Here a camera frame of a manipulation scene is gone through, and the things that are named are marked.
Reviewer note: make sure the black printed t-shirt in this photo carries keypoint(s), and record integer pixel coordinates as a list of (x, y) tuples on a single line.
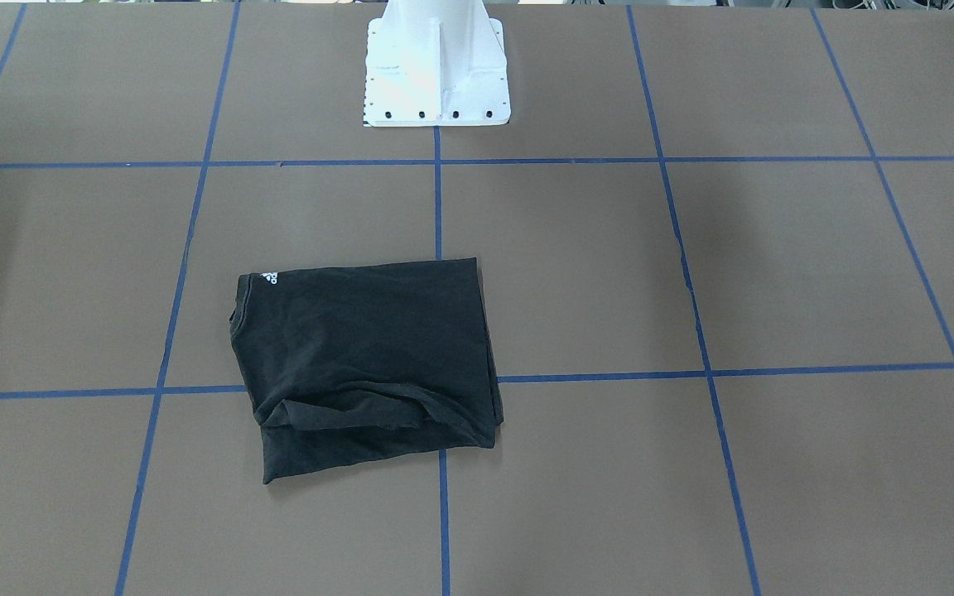
[(353, 365)]

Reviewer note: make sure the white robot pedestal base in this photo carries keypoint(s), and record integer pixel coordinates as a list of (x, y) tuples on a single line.
[(436, 63)]

